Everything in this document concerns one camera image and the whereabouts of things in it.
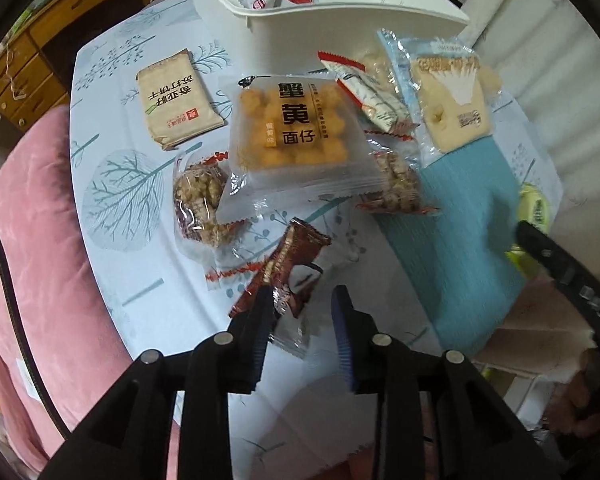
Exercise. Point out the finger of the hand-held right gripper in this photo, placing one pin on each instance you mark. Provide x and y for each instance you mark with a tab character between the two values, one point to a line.
542	247

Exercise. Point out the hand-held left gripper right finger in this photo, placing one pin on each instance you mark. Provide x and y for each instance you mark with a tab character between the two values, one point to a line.
343	345

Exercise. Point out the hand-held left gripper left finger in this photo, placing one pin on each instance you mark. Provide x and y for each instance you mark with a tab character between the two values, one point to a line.
259	345

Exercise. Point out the brown chocolate snack packet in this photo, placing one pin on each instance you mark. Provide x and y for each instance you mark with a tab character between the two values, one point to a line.
287	260

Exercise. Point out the clear peanut brittle packet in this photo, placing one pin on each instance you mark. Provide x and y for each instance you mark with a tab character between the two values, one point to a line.
400	180
200	200

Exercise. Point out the cheese cracker clear packet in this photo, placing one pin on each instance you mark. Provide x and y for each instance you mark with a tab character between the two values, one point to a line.
450	105

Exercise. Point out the yellow ball snack packet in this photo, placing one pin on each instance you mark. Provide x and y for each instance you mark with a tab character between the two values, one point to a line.
295	130

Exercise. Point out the red and white snack packet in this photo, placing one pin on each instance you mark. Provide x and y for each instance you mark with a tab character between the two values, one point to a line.
372	95

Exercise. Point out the brown paper cracker packet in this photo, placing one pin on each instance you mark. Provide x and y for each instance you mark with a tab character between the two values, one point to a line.
180	100

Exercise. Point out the white plastic storage bin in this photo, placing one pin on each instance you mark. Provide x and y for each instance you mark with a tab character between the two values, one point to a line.
330	25

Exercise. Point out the yellow green tape roll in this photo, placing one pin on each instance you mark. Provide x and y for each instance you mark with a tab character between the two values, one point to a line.
535	205

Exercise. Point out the beige cardboard box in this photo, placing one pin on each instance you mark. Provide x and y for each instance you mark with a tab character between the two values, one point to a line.
530	325

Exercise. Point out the blue ribbed cloth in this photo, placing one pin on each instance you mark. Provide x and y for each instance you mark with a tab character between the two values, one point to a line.
460	230

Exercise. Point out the cream white cloth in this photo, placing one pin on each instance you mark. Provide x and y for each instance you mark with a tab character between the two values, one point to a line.
540	35

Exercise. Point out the pink cushioned chair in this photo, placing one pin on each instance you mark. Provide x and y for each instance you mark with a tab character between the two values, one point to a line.
35	260

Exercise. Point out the wooden desk with drawers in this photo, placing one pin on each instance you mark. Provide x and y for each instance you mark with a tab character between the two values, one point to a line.
50	25

